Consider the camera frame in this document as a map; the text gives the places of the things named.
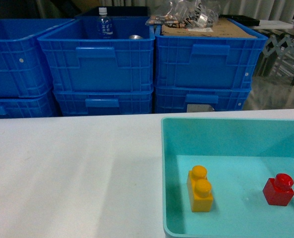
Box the red toy block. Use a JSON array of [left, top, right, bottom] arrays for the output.
[[263, 173, 294, 206]]

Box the yellow two-stud toy block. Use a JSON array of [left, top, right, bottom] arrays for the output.
[[187, 165, 214, 212]]

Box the blue crate bottom right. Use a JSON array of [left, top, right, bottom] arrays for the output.
[[153, 86, 251, 114]]

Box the blue crate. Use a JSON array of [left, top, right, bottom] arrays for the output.
[[153, 86, 251, 114], [53, 90, 153, 116], [0, 18, 71, 98], [154, 24, 268, 90], [38, 16, 155, 93], [0, 90, 62, 119]]

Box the blue crate top right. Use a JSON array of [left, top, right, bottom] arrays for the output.
[[154, 24, 268, 90]]

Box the blue crate bottom middle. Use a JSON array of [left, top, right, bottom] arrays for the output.
[[53, 90, 153, 116]]

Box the silver metal can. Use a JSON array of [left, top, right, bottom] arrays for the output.
[[129, 35, 144, 40]]

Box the blue crate top middle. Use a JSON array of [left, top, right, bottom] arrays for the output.
[[38, 16, 155, 93]]

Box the teal plastic bin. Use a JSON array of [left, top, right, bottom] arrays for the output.
[[161, 118, 294, 238]]

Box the clear water bottle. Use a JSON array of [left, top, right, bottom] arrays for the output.
[[97, 7, 113, 39]]

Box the clear plastic parts bag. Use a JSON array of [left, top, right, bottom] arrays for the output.
[[146, 0, 221, 29]]

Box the brown cardboard sheet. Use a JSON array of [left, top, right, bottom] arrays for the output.
[[161, 18, 255, 38]]

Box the blue crate top left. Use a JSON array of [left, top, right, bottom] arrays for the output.
[[0, 18, 71, 98]]

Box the blue crate bottom left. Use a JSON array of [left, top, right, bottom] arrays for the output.
[[0, 90, 62, 119]]

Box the expandable roller conveyor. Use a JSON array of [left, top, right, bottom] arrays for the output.
[[254, 30, 294, 86]]

